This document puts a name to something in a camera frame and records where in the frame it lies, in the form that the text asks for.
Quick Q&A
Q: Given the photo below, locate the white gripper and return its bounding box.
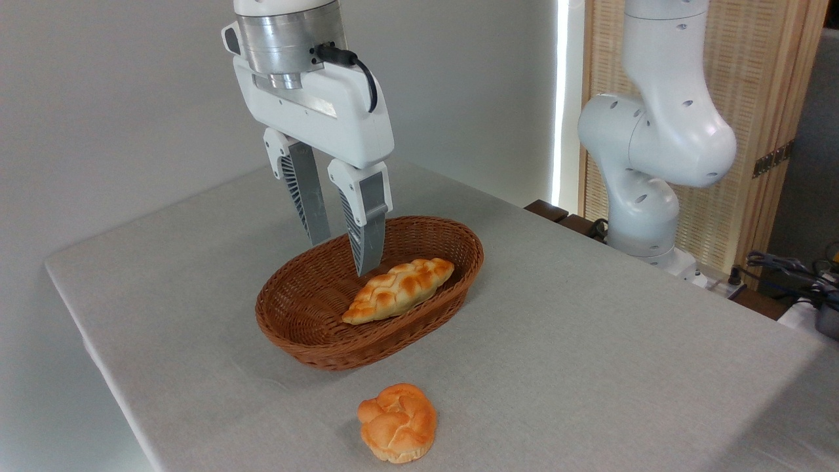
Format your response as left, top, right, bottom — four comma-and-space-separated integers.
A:
233, 58, 395, 277

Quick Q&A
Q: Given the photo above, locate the long braided bread loaf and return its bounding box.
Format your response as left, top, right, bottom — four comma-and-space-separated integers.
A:
342, 258, 455, 325

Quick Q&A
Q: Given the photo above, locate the round knotted bread roll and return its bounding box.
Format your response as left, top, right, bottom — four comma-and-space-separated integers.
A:
357, 383, 438, 465

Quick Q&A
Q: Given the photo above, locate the brown wicker oval basket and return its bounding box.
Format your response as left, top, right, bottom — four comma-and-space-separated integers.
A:
255, 216, 485, 372

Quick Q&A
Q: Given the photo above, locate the dark wooden base board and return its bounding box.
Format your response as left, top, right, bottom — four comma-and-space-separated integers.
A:
524, 200, 787, 321

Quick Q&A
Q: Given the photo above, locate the grey tablecloth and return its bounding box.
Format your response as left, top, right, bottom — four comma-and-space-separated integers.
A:
45, 157, 839, 472

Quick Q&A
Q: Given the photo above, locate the dark metal screen hinge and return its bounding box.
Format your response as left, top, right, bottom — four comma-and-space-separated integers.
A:
752, 140, 795, 179

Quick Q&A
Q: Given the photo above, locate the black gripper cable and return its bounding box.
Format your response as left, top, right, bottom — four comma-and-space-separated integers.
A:
317, 43, 380, 113

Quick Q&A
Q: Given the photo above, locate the bundle of dark cables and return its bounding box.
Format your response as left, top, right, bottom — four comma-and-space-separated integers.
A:
729, 244, 839, 309

